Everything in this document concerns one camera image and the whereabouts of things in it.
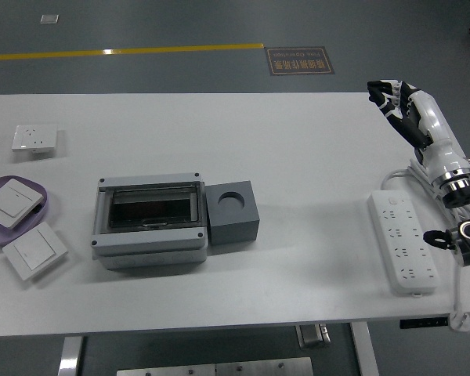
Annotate grey metal base plate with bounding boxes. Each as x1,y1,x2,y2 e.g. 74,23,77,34
116,356,315,376

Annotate black table control panel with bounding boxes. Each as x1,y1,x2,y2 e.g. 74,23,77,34
399,317,450,330

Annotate brown floor sign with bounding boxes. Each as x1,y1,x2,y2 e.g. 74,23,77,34
264,46,335,77

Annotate white power strip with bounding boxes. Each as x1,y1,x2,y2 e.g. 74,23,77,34
367,190,442,295

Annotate white wall socket panel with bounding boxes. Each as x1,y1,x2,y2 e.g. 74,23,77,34
11,124,59,153

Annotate white power strip cable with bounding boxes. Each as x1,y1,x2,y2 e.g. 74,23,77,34
381,156,470,333

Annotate white wall switch panel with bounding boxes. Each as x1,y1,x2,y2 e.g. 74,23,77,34
0,178,45,230
2,222,69,282

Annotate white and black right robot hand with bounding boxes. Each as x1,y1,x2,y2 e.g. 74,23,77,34
367,79,470,186

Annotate yellow floor tape line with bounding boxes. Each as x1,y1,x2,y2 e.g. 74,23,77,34
0,42,266,63

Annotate grey cube with round hole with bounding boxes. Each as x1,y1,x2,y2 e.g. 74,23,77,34
205,179,260,247

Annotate metal bracket under table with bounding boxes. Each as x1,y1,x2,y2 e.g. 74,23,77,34
295,324,332,349

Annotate white table leg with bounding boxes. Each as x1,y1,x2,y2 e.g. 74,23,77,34
57,335,86,376
349,322,381,376

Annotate grey electrical box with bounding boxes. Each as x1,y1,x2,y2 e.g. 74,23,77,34
90,172,209,270

